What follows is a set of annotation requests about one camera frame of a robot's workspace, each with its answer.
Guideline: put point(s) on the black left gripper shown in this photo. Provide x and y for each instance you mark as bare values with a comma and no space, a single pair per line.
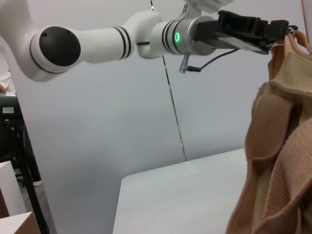
234,31

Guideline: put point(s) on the khaki canvas food bag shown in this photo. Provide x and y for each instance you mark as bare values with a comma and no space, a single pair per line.
280,146

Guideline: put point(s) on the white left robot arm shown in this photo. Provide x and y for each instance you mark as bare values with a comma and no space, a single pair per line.
97,44

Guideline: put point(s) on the person in white shirt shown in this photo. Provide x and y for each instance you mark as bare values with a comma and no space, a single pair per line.
5,78

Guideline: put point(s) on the dark machine with label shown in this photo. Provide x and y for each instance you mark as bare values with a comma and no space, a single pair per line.
9,107

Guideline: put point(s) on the black stand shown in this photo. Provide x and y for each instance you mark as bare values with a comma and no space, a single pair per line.
29,175

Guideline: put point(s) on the white cabinet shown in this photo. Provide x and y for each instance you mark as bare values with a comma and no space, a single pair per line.
11,187

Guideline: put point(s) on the brown wooden box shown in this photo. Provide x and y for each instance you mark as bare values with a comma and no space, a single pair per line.
17,224

